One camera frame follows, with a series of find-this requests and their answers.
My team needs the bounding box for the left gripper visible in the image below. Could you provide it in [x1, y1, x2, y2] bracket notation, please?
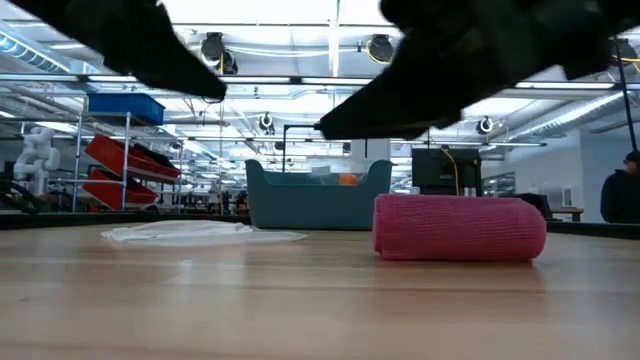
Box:
[9, 0, 227, 100]

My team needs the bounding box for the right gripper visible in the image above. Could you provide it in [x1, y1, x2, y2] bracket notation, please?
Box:
[317, 0, 640, 141]

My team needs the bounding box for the pink bandage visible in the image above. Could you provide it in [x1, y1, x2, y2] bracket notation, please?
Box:
[372, 193, 548, 263]

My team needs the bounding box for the blue storage bin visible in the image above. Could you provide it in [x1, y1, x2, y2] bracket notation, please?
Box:
[88, 92, 166, 126]

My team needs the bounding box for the metal shelf rack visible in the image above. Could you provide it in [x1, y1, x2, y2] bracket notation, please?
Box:
[69, 94, 186, 214]

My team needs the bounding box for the red storage bin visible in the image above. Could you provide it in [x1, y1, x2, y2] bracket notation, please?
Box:
[84, 133, 182, 184]
[82, 168, 159, 211]

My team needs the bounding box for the white robot figure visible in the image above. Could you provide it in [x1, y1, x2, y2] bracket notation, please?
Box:
[13, 126, 61, 196]

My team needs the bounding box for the teal plastic bin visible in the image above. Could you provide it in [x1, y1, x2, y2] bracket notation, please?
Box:
[244, 158, 395, 231]

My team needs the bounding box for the thin black slanted rod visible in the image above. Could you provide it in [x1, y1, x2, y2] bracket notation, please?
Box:
[612, 42, 640, 152]

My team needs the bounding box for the person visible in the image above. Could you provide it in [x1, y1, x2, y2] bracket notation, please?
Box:
[599, 150, 640, 225]

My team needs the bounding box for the yellow hanging cable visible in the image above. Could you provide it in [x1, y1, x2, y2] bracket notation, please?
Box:
[439, 147, 461, 196]

